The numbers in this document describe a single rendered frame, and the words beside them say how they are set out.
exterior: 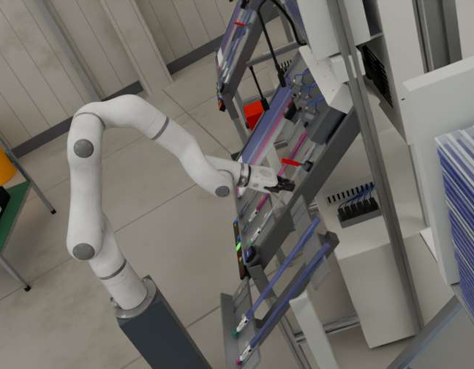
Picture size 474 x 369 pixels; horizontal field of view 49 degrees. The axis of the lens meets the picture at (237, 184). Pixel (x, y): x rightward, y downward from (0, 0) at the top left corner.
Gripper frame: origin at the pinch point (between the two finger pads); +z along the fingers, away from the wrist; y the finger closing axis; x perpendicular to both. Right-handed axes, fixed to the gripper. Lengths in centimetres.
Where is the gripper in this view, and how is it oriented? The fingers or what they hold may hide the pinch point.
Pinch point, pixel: (287, 184)
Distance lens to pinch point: 181.6
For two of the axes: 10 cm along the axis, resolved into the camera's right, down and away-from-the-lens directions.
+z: 9.5, 2.0, 2.3
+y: -0.9, -5.6, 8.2
